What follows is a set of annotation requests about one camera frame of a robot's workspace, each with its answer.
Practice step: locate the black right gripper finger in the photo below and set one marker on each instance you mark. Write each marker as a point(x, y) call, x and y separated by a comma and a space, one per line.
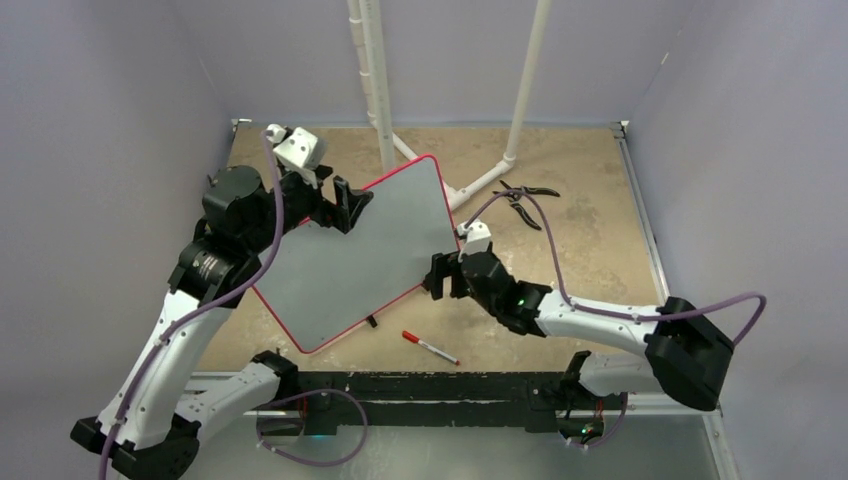
point(459, 285)
point(440, 269)

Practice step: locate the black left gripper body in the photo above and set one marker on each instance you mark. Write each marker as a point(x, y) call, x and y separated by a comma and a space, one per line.
point(300, 200)

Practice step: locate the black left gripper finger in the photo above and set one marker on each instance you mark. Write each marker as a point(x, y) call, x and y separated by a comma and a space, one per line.
point(342, 209)
point(357, 200)

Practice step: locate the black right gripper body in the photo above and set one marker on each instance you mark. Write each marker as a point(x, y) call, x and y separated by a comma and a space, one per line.
point(494, 308)

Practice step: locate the red capped whiteboard marker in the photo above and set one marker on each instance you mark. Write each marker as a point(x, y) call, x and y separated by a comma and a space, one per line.
point(434, 350)

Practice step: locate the red framed whiteboard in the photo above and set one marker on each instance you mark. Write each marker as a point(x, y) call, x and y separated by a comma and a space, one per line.
point(322, 283)

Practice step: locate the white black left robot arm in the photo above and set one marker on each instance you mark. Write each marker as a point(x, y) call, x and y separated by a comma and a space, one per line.
point(150, 430)

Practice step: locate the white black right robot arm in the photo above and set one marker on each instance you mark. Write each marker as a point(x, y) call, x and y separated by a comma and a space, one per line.
point(677, 351)

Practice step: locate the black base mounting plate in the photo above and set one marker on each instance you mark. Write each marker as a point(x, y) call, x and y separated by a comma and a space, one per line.
point(532, 401)

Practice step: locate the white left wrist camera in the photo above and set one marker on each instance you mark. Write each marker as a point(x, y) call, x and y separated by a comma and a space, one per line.
point(297, 149)

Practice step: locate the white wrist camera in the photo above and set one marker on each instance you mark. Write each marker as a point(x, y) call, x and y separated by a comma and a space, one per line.
point(475, 237)
point(297, 149)

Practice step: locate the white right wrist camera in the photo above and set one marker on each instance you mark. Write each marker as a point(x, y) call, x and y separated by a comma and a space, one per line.
point(475, 237)

